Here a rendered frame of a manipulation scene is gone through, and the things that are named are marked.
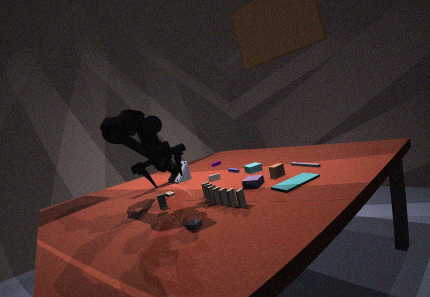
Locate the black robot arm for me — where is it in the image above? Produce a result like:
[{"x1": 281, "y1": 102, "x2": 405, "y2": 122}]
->
[{"x1": 100, "y1": 109, "x2": 179, "y2": 176}]

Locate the tan block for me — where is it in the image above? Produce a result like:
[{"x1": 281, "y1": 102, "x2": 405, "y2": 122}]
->
[{"x1": 269, "y1": 163, "x2": 285, "y2": 179}]

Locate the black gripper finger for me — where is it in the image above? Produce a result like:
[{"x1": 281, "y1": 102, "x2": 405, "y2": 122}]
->
[
  {"x1": 138, "y1": 170, "x2": 157, "y2": 188},
  {"x1": 174, "y1": 153, "x2": 184, "y2": 176}
]

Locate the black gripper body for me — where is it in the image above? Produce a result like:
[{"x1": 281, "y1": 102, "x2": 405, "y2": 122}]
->
[{"x1": 131, "y1": 136, "x2": 186, "y2": 175}]

